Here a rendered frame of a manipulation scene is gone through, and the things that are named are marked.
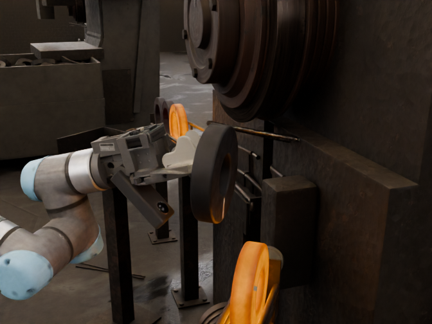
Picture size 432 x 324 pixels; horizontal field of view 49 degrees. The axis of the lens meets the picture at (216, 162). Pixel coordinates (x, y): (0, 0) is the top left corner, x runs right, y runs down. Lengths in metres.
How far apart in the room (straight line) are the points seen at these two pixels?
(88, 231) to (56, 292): 1.31
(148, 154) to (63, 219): 0.20
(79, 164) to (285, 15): 0.47
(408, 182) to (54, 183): 0.59
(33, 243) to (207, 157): 0.31
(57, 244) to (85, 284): 1.39
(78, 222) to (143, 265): 1.43
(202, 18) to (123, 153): 0.42
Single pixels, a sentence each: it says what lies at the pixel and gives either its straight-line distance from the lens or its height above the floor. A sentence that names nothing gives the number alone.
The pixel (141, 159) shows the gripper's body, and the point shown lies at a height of 0.92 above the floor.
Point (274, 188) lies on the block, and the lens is 0.98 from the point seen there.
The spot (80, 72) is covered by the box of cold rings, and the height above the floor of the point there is 0.68.
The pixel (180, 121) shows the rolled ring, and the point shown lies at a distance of 1.82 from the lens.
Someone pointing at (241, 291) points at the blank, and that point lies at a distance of 0.75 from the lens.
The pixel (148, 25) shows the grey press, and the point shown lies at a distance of 4.06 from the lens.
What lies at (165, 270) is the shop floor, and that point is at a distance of 2.22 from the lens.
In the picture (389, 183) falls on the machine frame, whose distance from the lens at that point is 0.85.
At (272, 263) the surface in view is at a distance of 0.88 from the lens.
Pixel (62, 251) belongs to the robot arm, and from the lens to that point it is 0.81.
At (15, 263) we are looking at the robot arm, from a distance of 0.76.
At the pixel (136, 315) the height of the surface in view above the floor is 0.01.
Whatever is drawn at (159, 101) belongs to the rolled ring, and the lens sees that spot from 2.21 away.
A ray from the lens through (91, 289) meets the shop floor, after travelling 2.15.
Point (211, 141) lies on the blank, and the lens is 0.69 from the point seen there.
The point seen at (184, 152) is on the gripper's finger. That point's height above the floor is 0.94.
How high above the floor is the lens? 1.16
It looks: 19 degrees down
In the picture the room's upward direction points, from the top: straight up
